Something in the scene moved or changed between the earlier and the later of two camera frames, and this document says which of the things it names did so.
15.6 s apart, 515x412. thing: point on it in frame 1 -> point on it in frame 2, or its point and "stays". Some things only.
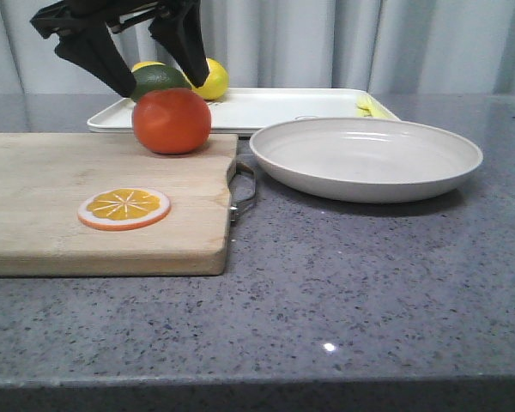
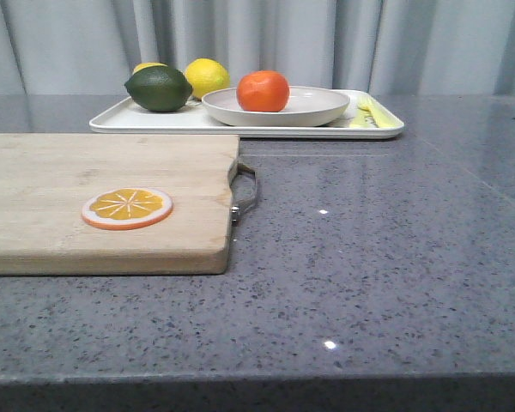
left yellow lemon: (146, 63) stays
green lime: (158, 77) stays
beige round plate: (363, 160) -> (306, 106)
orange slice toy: (120, 209) stays
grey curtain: (417, 47) stays
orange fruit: (171, 121) -> (263, 91)
